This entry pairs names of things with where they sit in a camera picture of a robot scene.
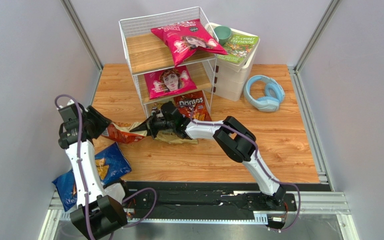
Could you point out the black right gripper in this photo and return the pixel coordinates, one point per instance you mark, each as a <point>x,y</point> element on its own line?
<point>152,124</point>

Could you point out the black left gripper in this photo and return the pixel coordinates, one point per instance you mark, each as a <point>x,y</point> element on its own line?
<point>102,121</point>

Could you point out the cream orange chips bag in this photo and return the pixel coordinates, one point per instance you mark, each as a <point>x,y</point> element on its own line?
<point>122,132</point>

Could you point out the tan kettle chips bag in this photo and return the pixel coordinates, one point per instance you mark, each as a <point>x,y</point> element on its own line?
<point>168,136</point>

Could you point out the blue Doritos bag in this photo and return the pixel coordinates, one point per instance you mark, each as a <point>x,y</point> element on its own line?
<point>111,165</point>

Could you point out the pink Real chips bag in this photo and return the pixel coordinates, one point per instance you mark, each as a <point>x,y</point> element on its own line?
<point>185,38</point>
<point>169,82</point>

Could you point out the red Doritos bag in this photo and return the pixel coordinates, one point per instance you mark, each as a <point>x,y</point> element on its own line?
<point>194,104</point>

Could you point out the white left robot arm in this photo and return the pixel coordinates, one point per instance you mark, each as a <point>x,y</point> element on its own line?
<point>99,208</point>

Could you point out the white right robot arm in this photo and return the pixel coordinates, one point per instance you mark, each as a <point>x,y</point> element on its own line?
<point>236,141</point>

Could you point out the white drawer cabinet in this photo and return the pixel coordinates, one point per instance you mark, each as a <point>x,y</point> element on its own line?
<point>230,78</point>

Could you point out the green mug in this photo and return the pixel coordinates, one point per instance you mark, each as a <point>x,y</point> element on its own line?
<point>223,33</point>

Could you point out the green treehouse book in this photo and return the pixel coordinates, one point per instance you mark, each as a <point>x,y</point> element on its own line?
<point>238,48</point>

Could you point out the light blue headphones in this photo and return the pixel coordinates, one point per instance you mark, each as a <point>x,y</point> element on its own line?
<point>272,98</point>

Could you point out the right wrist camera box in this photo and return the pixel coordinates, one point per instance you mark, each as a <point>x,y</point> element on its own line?
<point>155,111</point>

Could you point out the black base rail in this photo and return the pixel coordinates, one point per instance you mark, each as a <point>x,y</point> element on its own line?
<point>214,202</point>

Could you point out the white wire wooden shelf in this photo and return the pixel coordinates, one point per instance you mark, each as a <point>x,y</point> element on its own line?
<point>146,53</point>

